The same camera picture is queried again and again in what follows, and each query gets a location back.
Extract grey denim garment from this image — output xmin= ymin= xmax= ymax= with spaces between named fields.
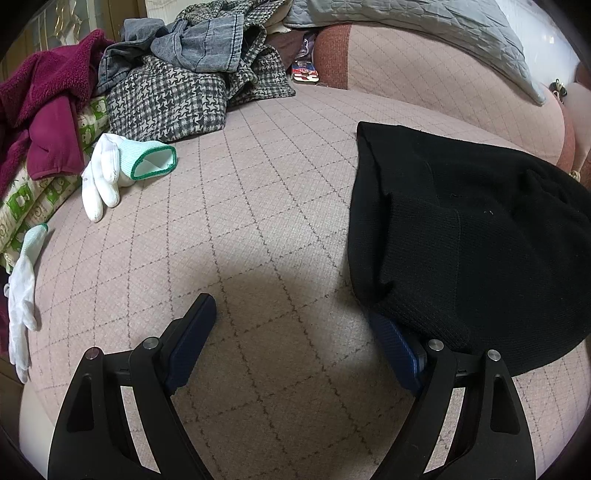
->
xmin=97 ymin=13 xmax=245 ymax=95

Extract pink quilted bed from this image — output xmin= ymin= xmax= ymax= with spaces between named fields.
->
xmin=9 ymin=85 xmax=578 ymax=480

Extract green patterned folded blanket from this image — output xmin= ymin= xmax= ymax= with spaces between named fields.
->
xmin=0 ymin=95 xmax=112 ymax=273

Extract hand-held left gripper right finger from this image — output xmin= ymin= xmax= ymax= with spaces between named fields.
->
xmin=369 ymin=311 xmax=536 ymax=480

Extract glass cabinet with gold ornaments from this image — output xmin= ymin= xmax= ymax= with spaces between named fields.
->
xmin=4 ymin=0 xmax=148 ymax=79

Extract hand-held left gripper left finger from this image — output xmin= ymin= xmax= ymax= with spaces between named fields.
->
xmin=47 ymin=293 xmax=218 ymax=480

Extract maroon fleece garment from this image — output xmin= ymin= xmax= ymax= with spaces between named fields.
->
xmin=0 ymin=28 xmax=116 ymax=195

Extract houndstooth coat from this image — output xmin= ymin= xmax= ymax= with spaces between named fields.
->
xmin=106 ymin=0 xmax=296 ymax=143

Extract grey quilted pillow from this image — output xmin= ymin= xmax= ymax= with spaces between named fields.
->
xmin=283 ymin=0 xmax=548 ymax=106

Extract dark purple cloth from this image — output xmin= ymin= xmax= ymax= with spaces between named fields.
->
xmin=265 ymin=30 xmax=305 ymax=70

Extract cream cloth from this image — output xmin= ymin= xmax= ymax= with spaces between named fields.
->
xmin=265 ymin=0 xmax=296 ymax=35

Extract red printed packet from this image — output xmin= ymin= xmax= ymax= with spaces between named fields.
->
xmin=291 ymin=37 xmax=321 ymax=86

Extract black pants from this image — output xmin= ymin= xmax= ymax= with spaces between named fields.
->
xmin=346 ymin=121 xmax=591 ymax=377

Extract pink quilted pillow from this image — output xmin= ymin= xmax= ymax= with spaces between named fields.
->
xmin=314 ymin=21 xmax=575 ymax=167

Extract white glove with green cuff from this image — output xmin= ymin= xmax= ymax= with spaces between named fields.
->
xmin=82 ymin=133 xmax=177 ymax=223
xmin=4 ymin=223 xmax=49 ymax=384

